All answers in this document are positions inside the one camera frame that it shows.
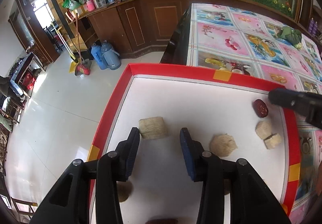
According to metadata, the dark red jujube date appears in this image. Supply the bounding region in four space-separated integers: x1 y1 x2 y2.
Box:
253 99 268 118

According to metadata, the red white shallow box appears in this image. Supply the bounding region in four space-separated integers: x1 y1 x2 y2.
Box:
89 64 300 223

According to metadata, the cauliflower with green leaves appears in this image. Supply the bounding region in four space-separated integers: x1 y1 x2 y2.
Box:
277 26 302 49

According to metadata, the purple bottle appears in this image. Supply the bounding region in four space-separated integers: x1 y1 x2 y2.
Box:
312 21 318 36
308 18 315 34

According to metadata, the colourful fruit print tablecloth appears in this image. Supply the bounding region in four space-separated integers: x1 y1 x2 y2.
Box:
187 3 321 223

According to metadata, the red dustpan with broom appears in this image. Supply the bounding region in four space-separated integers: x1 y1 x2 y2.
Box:
74 13 91 76

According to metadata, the grey blue thermos flask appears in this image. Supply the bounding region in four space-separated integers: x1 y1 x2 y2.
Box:
101 41 121 70

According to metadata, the wooden chair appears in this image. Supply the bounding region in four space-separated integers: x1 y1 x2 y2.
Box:
11 197 38 223

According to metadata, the dark side table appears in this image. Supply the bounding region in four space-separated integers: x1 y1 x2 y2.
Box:
10 52 46 99

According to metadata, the green plastic bag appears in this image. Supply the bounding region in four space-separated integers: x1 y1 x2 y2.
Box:
62 0 81 11

